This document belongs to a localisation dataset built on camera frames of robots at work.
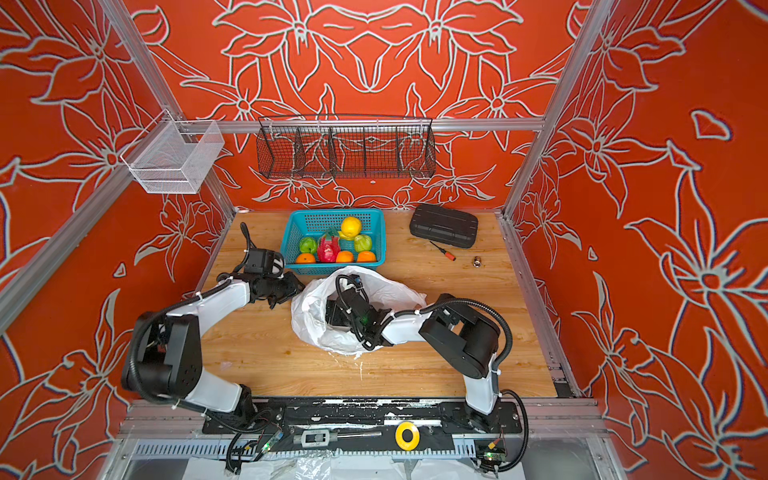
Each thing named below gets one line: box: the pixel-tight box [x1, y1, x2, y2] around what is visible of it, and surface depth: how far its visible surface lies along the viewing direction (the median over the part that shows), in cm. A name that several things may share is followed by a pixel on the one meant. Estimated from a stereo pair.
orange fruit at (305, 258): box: [296, 253, 316, 264], surface depth 101 cm
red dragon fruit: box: [318, 236, 340, 263], surface depth 100 cm
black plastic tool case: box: [410, 203, 479, 249], surface depth 109 cm
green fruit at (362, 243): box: [354, 234, 373, 252], surface depth 106 cm
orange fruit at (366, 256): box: [357, 250, 376, 263], surface depth 102 cm
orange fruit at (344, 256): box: [336, 250, 354, 263], surface depth 100 cm
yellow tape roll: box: [395, 421, 421, 451], surface depth 70 cm
